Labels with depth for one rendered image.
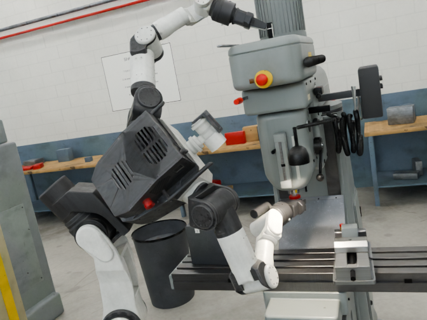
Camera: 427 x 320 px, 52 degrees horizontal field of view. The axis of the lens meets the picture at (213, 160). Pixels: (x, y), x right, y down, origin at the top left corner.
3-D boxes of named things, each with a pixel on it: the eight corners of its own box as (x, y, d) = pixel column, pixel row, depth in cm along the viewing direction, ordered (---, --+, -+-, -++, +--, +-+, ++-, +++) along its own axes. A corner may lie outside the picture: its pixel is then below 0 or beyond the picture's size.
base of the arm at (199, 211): (209, 242, 131) (218, 213, 125) (176, 220, 135) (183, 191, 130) (234, 221, 142) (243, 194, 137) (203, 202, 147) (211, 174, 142)
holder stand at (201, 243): (236, 265, 190) (229, 222, 186) (192, 264, 198) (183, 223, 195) (245, 253, 200) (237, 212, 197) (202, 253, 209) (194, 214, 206)
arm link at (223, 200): (229, 239, 128) (210, 197, 128) (206, 244, 134) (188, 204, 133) (247, 223, 138) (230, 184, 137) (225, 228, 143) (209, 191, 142)
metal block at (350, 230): (358, 242, 171) (357, 228, 170) (342, 242, 173) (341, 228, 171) (358, 237, 176) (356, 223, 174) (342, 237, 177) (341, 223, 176)
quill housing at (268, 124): (316, 190, 165) (305, 107, 158) (264, 194, 172) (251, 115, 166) (321, 176, 182) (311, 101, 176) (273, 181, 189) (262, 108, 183)
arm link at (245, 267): (271, 299, 131) (241, 232, 130) (235, 306, 138) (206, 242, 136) (281, 280, 141) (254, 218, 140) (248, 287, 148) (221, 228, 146)
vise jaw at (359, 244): (368, 251, 164) (367, 242, 164) (335, 253, 168) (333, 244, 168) (367, 245, 170) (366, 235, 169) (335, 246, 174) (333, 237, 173)
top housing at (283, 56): (304, 81, 144) (297, 32, 141) (229, 93, 153) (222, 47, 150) (318, 73, 187) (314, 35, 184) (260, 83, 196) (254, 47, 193)
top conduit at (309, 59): (314, 66, 144) (312, 55, 144) (302, 68, 146) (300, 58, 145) (326, 61, 186) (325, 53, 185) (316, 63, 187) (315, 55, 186)
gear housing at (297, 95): (309, 108, 155) (305, 79, 153) (244, 117, 163) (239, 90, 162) (319, 98, 185) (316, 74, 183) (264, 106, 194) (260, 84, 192)
